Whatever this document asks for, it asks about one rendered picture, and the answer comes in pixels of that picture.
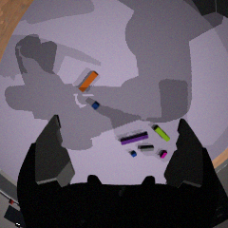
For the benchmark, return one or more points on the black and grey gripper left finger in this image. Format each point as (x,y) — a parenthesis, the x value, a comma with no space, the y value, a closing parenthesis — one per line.
(46,168)

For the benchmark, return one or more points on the magenta rod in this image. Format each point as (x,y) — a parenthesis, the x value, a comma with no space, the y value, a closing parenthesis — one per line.
(163,154)

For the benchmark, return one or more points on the grey rod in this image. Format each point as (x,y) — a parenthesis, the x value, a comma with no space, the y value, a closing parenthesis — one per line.
(147,148)

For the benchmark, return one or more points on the lime green rod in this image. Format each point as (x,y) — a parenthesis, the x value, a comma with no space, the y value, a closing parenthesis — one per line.
(161,133)

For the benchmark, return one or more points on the small blue cube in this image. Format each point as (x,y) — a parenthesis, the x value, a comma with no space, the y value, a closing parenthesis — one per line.
(95,105)
(133,154)

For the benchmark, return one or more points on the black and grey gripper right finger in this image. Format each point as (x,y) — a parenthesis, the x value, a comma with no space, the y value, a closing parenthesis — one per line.
(191,170)

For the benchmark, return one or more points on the orange rod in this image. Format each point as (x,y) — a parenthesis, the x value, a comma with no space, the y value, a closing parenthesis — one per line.
(88,81)

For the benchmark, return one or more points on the purple rod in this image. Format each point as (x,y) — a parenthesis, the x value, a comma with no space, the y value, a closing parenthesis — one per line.
(134,138)

